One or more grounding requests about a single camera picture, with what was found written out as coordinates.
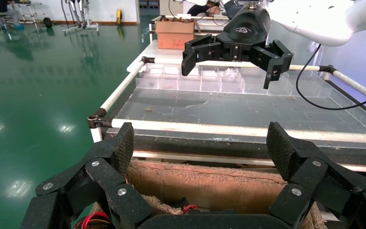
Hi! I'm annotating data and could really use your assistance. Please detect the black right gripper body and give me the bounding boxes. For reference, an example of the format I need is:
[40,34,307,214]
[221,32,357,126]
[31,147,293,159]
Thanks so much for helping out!
[216,5,271,62]

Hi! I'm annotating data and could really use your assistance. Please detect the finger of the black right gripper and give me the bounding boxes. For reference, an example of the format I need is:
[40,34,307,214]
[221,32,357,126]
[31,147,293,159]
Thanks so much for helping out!
[182,34,223,77]
[251,40,294,90]

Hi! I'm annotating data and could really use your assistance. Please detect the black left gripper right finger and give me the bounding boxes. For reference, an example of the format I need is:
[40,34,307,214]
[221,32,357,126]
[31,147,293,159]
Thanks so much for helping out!
[266,122,366,229]

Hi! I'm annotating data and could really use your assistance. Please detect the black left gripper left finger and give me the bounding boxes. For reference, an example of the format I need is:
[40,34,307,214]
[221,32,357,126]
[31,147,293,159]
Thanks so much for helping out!
[20,122,153,229]

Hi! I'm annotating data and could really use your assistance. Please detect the closed brown cardboard box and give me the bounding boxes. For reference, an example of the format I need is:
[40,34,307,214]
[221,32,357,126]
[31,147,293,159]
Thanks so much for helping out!
[155,19,196,50]

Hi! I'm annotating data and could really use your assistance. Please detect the clear acrylic divider organizer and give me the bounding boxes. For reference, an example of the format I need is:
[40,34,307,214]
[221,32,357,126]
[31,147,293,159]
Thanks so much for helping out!
[135,63,334,99]

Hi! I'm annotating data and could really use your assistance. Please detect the person in black shirt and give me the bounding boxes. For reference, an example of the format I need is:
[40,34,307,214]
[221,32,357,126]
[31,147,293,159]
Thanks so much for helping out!
[186,0,222,17]

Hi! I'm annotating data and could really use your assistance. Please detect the white equipment stand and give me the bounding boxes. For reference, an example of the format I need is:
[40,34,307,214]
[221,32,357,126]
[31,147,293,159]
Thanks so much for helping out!
[61,0,100,35]

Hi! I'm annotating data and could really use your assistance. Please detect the worn cardboard box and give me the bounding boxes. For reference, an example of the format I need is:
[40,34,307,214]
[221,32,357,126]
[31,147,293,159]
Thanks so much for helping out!
[90,159,329,229]

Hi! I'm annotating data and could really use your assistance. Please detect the white metal rack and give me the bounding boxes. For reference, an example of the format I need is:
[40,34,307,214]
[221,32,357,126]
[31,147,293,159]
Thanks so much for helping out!
[14,0,45,33]

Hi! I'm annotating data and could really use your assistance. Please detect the seated person grey trousers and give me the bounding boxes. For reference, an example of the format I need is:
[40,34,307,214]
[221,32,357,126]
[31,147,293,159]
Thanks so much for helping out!
[0,0,25,31]

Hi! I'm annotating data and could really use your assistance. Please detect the red yellow wire bundle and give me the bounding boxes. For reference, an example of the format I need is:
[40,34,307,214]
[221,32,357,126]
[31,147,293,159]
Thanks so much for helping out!
[182,204,199,215]
[75,211,114,229]

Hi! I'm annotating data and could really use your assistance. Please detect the black cable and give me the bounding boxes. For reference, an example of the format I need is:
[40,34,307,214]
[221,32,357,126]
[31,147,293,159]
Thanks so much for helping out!
[295,44,366,111]

